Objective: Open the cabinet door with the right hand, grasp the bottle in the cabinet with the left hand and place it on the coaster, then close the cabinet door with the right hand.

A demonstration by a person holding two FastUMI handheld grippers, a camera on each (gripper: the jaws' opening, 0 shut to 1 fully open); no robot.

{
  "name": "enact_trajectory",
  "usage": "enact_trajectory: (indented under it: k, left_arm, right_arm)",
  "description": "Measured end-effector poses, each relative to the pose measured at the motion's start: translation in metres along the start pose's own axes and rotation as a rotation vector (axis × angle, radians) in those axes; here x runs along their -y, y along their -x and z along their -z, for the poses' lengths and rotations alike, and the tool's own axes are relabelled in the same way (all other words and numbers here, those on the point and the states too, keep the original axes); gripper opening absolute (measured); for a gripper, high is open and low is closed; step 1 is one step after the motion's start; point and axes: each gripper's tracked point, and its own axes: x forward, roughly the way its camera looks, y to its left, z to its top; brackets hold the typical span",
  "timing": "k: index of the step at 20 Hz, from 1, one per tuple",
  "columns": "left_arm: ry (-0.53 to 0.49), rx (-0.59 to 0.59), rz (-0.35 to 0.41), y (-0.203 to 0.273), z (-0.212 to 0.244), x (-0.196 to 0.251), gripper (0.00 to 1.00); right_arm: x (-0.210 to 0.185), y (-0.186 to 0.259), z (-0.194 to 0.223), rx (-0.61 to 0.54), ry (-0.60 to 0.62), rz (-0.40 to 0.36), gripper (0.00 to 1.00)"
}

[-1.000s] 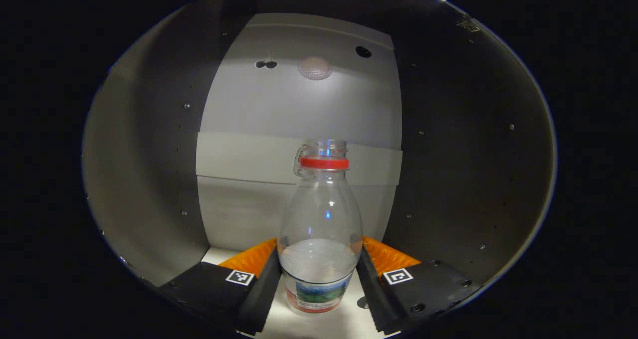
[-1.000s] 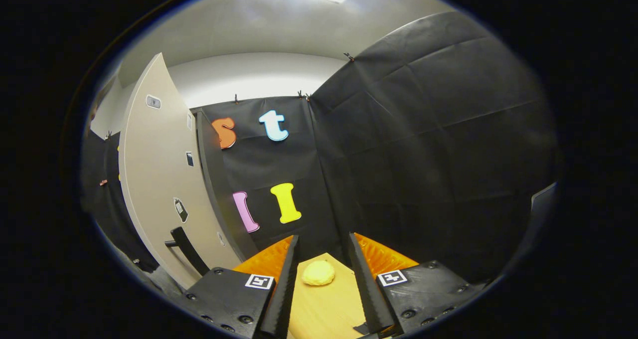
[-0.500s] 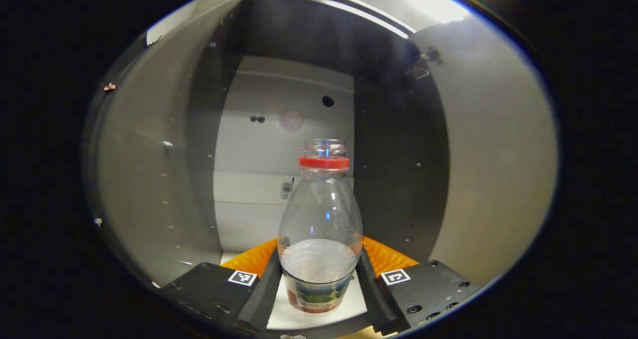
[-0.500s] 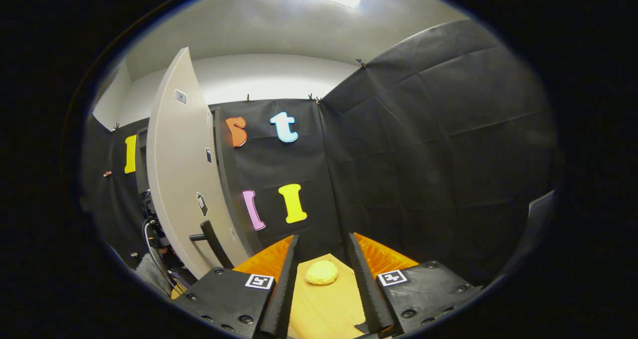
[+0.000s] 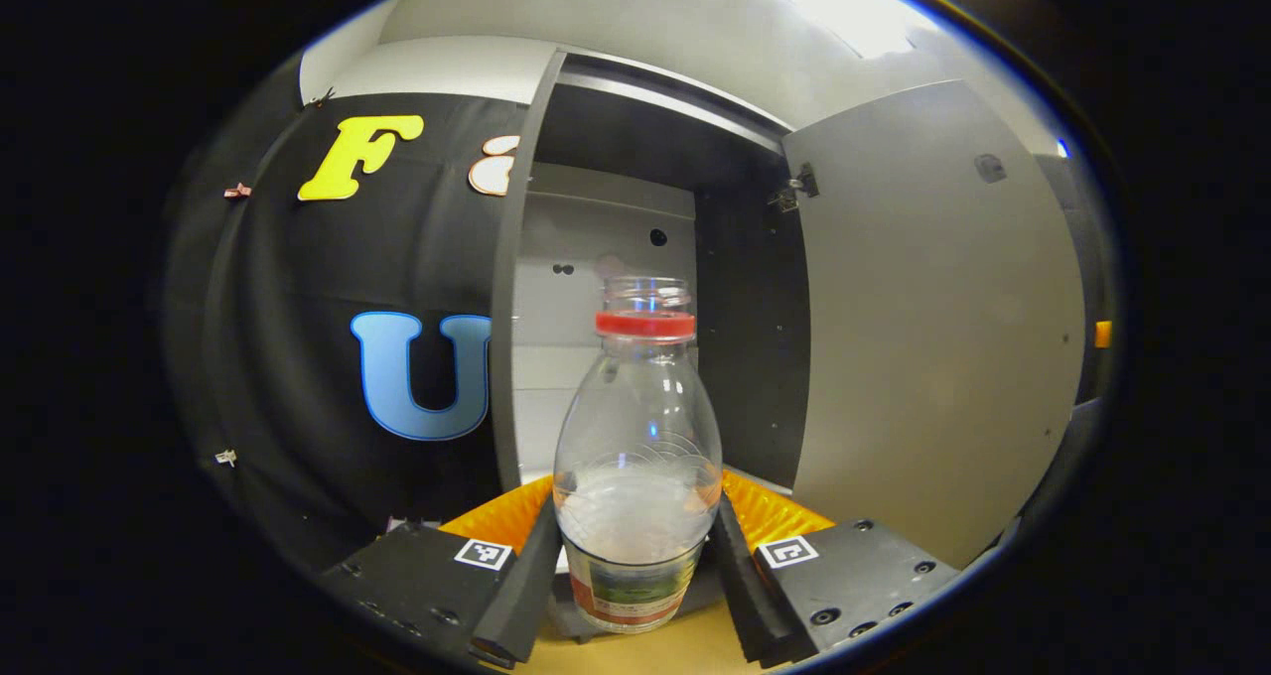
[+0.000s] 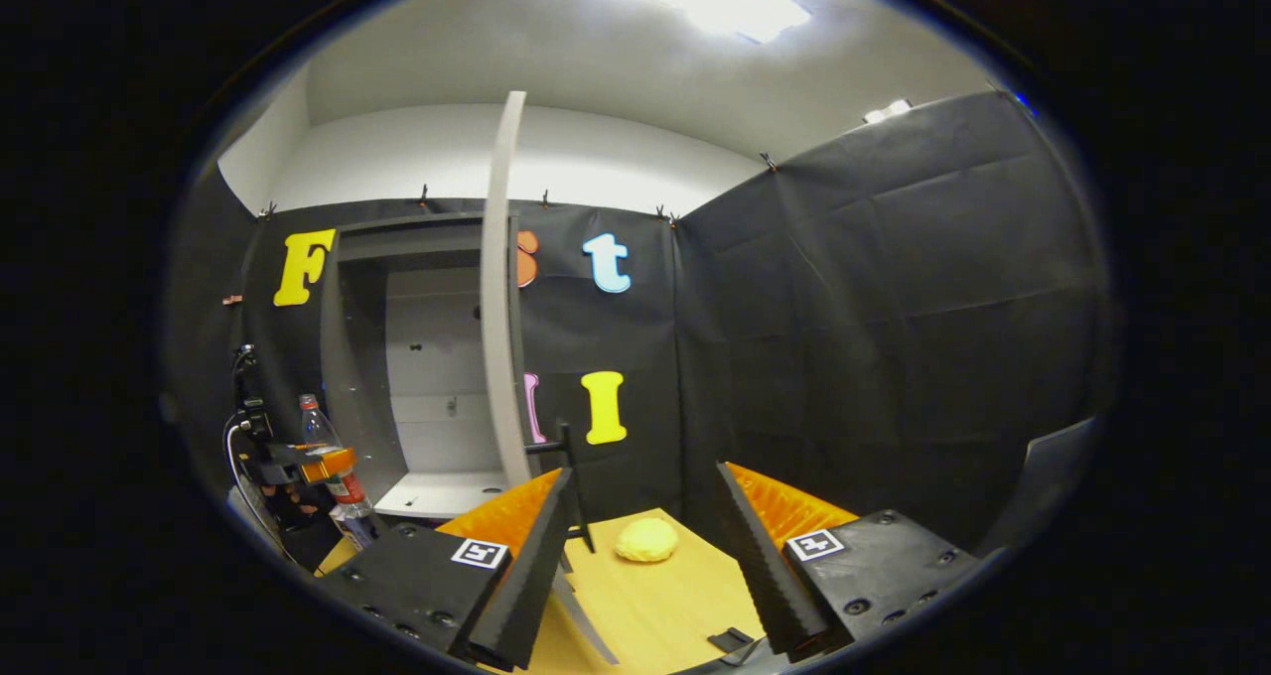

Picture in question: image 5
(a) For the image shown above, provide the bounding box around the grey cabinet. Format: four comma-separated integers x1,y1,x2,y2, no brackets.
490,48,820,646

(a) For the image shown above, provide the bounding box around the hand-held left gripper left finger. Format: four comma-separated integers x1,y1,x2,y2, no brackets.
318,474,562,668

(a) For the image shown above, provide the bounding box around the beige cabinet door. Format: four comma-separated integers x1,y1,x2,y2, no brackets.
781,79,1086,570

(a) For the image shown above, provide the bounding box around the black backdrop cloth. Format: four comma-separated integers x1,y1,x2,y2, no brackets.
164,55,1118,577

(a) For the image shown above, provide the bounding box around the metal door hinge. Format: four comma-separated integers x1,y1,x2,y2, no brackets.
767,164,821,212

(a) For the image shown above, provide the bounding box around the large ceiling light panel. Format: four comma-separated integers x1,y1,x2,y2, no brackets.
725,0,939,59

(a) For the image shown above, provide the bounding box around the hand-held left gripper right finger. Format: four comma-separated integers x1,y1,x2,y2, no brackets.
707,469,962,668

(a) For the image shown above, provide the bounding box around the clear plastic bottle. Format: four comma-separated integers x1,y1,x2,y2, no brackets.
552,276,724,636

